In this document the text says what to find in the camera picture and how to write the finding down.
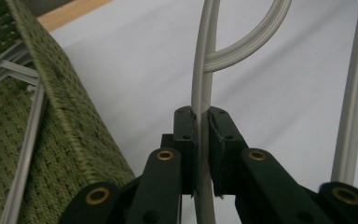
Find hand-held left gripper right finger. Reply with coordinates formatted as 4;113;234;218
207;105;250;199

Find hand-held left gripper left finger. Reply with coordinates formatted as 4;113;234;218
160;105;199;198

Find beige plastic hanger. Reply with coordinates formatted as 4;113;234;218
0;40;34;83
0;60;49;224
190;0;358;224

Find green woven basket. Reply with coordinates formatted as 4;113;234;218
0;0;136;224

